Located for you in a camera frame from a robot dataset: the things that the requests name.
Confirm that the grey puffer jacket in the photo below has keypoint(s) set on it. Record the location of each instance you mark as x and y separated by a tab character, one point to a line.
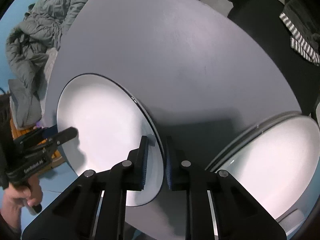
50	12

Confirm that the person's left forearm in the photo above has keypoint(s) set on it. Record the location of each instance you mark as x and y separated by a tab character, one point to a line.
8	226

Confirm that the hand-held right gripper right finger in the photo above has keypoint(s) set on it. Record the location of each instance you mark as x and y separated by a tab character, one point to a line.
170	165

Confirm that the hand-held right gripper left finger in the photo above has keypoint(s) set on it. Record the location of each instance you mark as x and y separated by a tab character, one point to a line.
144	160

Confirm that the dark garment with striped trim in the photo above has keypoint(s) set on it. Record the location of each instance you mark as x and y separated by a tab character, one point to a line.
300	42

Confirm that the light grey knitted blanket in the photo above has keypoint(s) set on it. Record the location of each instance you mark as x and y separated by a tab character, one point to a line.
51	65

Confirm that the black chair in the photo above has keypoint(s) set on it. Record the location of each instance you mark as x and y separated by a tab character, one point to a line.
262	30

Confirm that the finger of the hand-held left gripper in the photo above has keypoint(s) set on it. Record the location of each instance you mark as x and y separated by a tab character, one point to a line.
51	131
67	133

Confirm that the stack of white plates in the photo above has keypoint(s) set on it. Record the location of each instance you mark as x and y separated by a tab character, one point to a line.
270	170

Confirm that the person's left hand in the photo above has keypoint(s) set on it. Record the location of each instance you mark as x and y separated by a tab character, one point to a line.
15	197

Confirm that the orange wooden slatted furniture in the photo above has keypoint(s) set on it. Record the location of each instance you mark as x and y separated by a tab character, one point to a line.
18	130

